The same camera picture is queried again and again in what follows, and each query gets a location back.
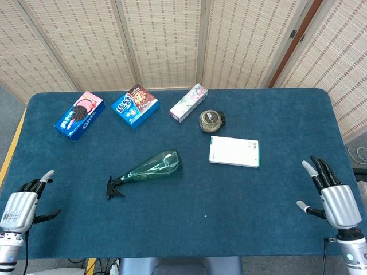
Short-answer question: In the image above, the yellow floor tape strip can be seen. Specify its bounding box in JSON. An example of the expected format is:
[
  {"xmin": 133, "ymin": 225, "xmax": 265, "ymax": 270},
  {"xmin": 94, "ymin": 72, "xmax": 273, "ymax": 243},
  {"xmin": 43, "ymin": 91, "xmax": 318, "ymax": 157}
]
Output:
[
  {"xmin": 85, "ymin": 257, "xmax": 97, "ymax": 275},
  {"xmin": 0, "ymin": 108, "xmax": 27, "ymax": 188}
]

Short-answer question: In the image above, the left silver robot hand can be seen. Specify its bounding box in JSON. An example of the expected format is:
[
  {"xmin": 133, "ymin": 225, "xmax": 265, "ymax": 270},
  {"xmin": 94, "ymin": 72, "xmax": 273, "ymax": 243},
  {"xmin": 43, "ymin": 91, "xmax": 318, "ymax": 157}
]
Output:
[{"xmin": 0, "ymin": 170, "xmax": 62, "ymax": 233}]

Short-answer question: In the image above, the bamboo folding screen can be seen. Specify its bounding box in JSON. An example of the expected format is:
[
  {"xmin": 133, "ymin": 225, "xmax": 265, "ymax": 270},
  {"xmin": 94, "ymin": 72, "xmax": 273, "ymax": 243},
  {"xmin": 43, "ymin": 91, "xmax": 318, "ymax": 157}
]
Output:
[{"xmin": 0, "ymin": 0, "xmax": 367, "ymax": 144}]

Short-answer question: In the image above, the blue table cloth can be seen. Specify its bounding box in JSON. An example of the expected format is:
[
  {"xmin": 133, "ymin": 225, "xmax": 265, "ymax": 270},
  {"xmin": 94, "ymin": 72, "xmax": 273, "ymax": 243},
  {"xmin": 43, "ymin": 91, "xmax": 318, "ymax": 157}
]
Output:
[{"xmin": 0, "ymin": 87, "xmax": 359, "ymax": 260}]

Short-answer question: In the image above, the white floor box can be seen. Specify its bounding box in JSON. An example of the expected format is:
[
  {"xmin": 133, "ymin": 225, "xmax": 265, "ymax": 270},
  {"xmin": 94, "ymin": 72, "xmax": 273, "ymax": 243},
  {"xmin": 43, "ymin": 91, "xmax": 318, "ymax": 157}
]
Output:
[{"xmin": 27, "ymin": 267, "xmax": 87, "ymax": 275}]

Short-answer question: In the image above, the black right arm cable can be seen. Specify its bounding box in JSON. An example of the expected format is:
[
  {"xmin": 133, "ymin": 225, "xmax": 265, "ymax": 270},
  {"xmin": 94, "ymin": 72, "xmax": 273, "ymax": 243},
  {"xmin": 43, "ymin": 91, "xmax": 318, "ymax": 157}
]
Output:
[{"xmin": 322, "ymin": 237, "xmax": 338, "ymax": 275}]

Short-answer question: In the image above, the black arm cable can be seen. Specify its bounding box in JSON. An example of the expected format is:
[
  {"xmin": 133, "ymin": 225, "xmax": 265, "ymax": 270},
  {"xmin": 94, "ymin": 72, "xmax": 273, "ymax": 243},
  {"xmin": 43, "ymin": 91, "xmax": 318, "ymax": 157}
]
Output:
[
  {"xmin": 24, "ymin": 230, "xmax": 30, "ymax": 275},
  {"xmin": 322, "ymin": 237, "xmax": 338, "ymax": 275}
]

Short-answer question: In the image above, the green transparent spray bottle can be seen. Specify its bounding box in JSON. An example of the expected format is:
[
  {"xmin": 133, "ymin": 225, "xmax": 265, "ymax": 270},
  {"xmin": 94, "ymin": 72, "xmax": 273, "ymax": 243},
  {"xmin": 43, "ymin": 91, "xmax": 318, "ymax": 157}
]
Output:
[{"xmin": 106, "ymin": 148, "xmax": 183, "ymax": 201}]

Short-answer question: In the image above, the brown wooden post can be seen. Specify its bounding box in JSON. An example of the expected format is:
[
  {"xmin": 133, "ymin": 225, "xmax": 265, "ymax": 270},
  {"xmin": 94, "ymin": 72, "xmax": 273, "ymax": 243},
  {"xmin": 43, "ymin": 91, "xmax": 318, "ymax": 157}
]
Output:
[{"xmin": 268, "ymin": 0, "xmax": 323, "ymax": 88}]

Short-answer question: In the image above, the white floor cable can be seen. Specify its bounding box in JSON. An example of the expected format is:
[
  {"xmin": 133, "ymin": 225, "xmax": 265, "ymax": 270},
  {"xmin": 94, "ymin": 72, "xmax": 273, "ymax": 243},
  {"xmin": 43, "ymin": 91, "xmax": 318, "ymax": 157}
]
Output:
[{"xmin": 347, "ymin": 140, "xmax": 367, "ymax": 164}]

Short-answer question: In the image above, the white flat box green edge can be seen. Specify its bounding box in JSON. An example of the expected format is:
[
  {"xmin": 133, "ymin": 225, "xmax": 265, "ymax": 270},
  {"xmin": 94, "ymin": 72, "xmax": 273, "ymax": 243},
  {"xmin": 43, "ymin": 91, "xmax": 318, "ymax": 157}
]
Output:
[{"xmin": 209, "ymin": 135, "xmax": 261, "ymax": 168}]

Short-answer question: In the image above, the blue Oreo cookie box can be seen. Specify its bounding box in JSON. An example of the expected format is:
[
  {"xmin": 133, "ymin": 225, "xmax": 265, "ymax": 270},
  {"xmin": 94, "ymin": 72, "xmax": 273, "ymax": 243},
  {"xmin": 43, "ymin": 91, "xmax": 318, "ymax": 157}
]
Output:
[{"xmin": 54, "ymin": 91, "xmax": 107, "ymax": 142}]

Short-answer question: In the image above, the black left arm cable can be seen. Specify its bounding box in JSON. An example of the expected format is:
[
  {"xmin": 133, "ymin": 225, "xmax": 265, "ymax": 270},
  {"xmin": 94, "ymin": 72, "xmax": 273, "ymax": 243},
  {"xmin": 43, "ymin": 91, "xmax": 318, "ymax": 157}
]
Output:
[{"xmin": 24, "ymin": 230, "xmax": 30, "ymax": 275}]

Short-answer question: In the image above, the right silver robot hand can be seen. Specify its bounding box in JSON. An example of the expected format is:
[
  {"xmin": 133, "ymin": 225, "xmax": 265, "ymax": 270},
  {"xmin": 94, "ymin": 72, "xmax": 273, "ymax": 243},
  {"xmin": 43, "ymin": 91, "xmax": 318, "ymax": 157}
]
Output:
[{"xmin": 296, "ymin": 155, "xmax": 362, "ymax": 231}]

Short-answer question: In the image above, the blue chocolate cookie box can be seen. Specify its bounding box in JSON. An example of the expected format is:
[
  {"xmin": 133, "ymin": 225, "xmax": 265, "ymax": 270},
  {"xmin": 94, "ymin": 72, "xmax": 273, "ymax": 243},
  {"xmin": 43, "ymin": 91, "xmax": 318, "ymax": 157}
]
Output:
[{"xmin": 110, "ymin": 84, "xmax": 161, "ymax": 130}]

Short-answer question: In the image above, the floral toothpaste box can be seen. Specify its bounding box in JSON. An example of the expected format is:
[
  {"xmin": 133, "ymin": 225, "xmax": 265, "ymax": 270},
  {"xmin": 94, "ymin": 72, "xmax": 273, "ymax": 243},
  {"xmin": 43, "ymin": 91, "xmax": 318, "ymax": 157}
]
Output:
[{"xmin": 169, "ymin": 83, "xmax": 209, "ymax": 124}]

